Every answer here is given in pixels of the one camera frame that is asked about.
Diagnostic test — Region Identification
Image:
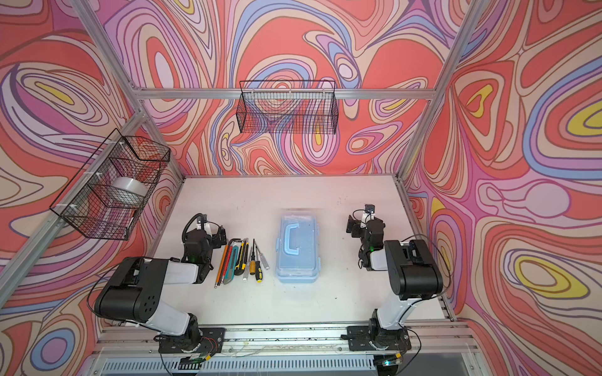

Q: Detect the blue plastic tool box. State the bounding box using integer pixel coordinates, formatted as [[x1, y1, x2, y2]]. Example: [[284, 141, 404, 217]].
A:
[[274, 209, 321, 285]]

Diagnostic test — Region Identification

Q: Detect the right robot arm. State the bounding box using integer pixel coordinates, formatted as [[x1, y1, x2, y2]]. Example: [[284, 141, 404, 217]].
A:
[[342, 205, 444, 354]]

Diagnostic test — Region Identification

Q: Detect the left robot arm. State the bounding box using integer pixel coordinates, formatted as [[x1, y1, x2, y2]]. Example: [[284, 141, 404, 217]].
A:
[[92, 213, 227, 363]]

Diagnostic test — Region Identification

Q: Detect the yellow black utility knife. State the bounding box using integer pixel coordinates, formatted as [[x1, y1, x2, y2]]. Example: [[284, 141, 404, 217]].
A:
[[234, 238, 249, 277]]

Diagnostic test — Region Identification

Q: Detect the teal utility knife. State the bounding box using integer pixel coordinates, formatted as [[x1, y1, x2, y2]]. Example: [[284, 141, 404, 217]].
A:
[[222, 241, 241, 285]]

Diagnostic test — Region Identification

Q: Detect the grey tape roll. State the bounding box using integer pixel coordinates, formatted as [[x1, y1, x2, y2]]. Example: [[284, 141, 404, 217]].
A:
[[109, 176, 148, 206]]

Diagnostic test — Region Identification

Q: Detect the clear handle screwdriver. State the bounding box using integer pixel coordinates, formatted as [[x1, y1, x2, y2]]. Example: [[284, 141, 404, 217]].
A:
[[256, 244, 270, 270]]

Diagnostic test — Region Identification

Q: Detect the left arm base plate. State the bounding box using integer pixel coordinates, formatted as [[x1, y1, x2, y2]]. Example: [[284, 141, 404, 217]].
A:
[[154, 327, 226, 355]]

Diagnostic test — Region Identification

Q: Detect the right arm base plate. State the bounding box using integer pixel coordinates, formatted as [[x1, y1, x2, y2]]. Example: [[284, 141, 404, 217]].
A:
[[341, 325, 412, 354]]

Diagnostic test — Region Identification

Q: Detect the left wire basket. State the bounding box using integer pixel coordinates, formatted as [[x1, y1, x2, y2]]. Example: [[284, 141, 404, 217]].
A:
[[50, 129, 171, 241]]

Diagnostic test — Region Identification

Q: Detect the wire basket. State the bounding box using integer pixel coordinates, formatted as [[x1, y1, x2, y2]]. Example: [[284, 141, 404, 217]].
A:
[[236, 79, 340, 135], [50, 129, 171, 241]]

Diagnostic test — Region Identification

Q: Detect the rear wire basket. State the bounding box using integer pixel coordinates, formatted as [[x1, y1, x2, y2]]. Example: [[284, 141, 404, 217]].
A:
[[236, 79, 340, 135]]

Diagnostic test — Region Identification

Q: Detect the aluminium front rail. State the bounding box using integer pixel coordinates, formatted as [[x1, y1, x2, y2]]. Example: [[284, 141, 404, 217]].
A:
[[83, 321, 490, 375]]

